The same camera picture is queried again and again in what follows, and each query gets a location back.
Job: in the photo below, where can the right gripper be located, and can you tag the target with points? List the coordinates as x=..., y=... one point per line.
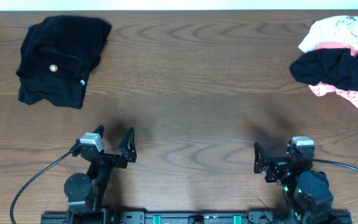
x=280, y=164

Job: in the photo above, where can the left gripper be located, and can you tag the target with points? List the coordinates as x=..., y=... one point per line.
x=113, y=163

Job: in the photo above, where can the black velvet garment with buttons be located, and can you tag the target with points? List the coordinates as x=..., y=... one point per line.
x=65, y=46

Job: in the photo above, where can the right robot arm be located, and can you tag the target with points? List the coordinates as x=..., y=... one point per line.
x=305, y=191

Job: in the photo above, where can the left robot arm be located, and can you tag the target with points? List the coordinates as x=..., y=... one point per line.
x=85, y=191

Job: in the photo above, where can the folded black polo shirt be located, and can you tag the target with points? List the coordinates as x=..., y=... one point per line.
x=64, y=92

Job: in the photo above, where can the dark navy crumpled garment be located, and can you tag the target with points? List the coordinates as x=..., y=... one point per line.
x=336, y=67

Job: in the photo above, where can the pink and white garment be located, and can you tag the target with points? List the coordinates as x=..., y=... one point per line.
x=330, y=33

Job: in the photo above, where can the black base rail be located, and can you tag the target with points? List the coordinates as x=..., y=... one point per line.
x=253, y=217

